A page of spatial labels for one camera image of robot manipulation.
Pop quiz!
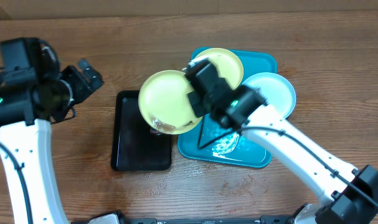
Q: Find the light blue plate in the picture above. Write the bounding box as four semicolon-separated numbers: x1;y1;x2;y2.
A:
243;72;296;118

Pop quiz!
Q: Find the black plastic tray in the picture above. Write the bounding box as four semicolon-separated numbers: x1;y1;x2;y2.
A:
111;90;172;171

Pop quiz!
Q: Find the teal plastic tray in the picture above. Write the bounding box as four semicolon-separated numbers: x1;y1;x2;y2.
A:
177;50;277;169

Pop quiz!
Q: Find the yellow-green plate bottom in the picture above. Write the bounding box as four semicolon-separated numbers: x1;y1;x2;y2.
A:
138;70;202;134

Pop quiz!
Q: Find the yellow-green plate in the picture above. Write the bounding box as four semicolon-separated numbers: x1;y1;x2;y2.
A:
196;48;243;90
138;70;202;134

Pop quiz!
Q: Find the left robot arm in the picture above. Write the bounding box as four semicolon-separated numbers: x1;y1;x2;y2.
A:
0;59;104;223

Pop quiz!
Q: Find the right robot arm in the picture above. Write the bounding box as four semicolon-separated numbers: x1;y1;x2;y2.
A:
188;84;378;223

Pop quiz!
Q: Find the yellow-green plate top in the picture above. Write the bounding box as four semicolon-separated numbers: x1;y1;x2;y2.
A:
196;48;243;90

